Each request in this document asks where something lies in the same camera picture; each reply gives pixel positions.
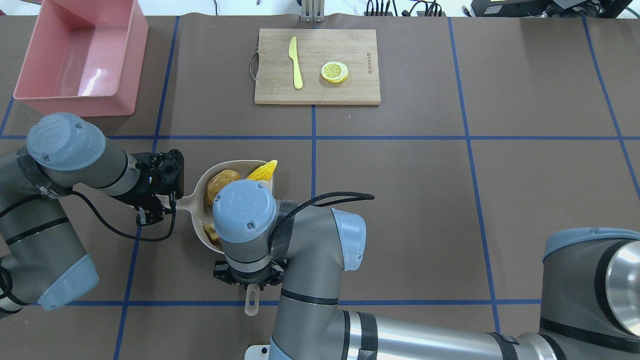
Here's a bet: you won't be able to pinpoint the tan toy ginger root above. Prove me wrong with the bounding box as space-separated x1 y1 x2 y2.
203 223 220 245

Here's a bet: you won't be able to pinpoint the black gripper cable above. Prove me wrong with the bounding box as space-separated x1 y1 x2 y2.
70 190 177 243

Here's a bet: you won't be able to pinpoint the pink plastic bin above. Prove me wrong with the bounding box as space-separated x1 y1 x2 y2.
13 0 149 117

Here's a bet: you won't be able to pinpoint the beige brush black bristles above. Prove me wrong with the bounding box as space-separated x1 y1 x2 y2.
244 284 261 317

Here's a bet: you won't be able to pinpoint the aluminium frame post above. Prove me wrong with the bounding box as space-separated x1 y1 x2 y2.
297 0 325 23

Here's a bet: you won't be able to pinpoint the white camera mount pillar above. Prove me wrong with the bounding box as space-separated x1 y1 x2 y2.
243 344 271 360

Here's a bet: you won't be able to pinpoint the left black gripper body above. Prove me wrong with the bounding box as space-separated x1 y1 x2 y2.
131 149 185 211

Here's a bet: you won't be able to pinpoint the brown toy potato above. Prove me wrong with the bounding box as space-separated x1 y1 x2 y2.
205 169 242 205

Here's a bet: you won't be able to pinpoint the wooden cutting board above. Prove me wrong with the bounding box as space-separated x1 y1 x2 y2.
254 28 382 106

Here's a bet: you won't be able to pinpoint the yellow plastic knife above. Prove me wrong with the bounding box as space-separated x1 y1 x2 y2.
288 36 304 90

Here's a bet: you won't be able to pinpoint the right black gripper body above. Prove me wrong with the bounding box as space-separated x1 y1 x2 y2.
213 260 285 289

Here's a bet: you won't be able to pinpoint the yellow toy corn cob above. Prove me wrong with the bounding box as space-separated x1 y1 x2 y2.
247 159 278 182

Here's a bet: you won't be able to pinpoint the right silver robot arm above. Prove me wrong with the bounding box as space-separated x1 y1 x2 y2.
208 179 639 360

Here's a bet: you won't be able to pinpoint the yellow toy lemon slice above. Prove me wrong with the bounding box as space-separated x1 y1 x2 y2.
320 61 349 84

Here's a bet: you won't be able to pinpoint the beige plastic dustpan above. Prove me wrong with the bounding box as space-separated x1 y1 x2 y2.
176 159 278 255

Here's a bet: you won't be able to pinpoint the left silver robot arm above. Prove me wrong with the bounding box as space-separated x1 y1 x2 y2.
0 112 185 318

